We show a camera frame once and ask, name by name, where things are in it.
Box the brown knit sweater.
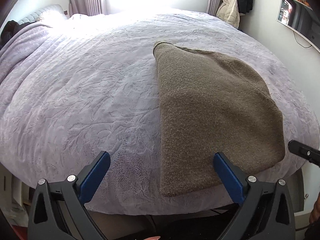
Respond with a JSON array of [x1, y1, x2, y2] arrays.
[[153, 42, 285, 197]]

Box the dark clothes on bed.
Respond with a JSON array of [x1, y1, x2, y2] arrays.
[[1, 20, 30, 48]]

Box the person right hand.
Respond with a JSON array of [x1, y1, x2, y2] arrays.
[[309, 196, 320, 224]]

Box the lavender embossed bed cover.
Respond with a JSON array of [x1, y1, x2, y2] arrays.
[[1, 10, 319, 215]]

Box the cream puffer jacket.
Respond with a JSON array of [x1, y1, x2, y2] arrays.
[[216, 0, 240, 29]]

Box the lilac folded blanket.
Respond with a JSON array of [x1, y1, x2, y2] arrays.
[[1, 22, 53, 83]]

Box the cream pillow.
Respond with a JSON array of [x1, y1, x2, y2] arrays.
[[37, 11, 68, 28]]

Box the grey tufted headboard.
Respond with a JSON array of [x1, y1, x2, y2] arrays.
[[17, 4, 68, 25]]

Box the television cable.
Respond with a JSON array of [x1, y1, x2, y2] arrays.
[[292, 31, 313, 49]]

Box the wall mounted television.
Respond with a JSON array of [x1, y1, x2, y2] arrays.
[[277, 0, 319, 51]]

